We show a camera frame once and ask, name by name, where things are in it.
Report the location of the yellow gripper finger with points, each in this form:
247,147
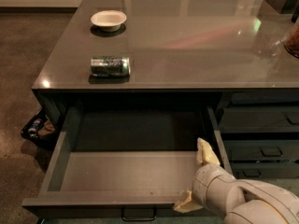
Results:
205,154
186,203

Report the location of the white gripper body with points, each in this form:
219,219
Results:
206,183

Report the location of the grey top drawer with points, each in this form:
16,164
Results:
129,164

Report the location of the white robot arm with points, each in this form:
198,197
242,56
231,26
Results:
235,201

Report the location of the right middle drawer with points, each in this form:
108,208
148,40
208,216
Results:
262,150

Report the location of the right upper drawer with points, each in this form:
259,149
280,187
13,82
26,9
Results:
260,119

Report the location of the right bottom drawer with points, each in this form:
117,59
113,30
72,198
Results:
266,170

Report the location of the dark grey drawer cabinet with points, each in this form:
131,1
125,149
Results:
185,55

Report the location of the green soda can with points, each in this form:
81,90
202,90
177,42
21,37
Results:
110,66

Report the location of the glass jar with snacks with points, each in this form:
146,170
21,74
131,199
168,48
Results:
291,43

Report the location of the white bowl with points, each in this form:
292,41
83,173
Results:
109,20

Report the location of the black floor bin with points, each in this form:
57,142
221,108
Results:
40,131

